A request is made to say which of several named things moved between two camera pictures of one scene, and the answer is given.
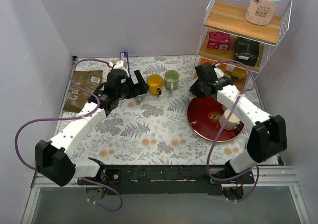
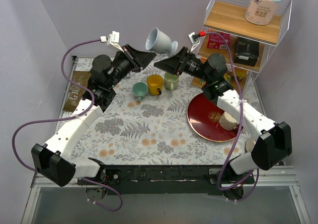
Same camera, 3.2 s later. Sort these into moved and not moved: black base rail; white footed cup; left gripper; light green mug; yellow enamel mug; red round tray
Moved: left gripper; white footed cup
Not moved: light green mug; yellow enamel mug; black base rail; red round tray
